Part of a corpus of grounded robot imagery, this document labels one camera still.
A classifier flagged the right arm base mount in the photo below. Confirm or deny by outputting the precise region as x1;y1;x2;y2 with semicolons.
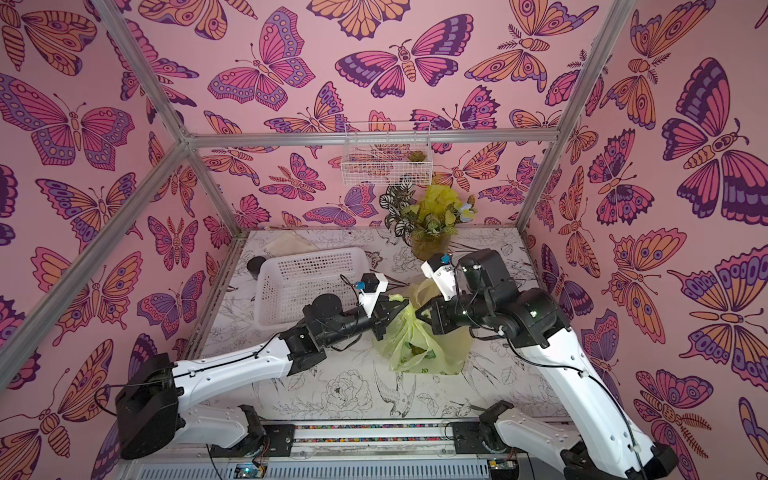
448;400;514;455

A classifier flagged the beige cloth pad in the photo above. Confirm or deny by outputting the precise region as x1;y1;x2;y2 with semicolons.
264;231;319;257

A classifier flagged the white perforated plastic basket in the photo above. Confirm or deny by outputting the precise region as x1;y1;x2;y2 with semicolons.
253;247;371;331

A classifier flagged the aluminium front rail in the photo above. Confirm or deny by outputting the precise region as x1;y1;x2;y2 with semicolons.
113;416;631;480

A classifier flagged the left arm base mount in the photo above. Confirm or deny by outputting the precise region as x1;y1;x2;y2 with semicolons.
209;404;296;458

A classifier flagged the yellow-green plastic bag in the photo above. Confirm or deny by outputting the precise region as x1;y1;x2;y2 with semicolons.
374;280;473;376

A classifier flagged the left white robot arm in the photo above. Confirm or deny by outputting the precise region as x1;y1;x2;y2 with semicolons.
115;294;409;460

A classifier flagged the white wire wall basket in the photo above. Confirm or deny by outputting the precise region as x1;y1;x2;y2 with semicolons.
338;120;434;187

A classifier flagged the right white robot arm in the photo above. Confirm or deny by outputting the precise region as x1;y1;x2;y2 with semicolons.
417;249;678;479

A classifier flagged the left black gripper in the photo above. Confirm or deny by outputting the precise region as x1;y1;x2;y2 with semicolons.
320;297;407;351

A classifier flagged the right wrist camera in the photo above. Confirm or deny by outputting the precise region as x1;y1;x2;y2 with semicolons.
421;253;457;302

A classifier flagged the potted plant with yellow-green leaves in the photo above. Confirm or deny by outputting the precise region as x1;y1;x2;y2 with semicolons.
379;183;476;261

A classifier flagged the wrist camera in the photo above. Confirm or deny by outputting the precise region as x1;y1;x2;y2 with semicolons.
421;253;457;302
354;272;389;317

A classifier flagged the small plant in wire basket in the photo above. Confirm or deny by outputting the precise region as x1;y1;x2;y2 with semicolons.
407;151;427;163

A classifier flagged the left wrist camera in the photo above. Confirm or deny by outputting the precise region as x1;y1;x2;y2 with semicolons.
354;272;389;317

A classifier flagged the small black round jar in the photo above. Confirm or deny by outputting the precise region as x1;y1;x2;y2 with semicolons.
246;256;267;280

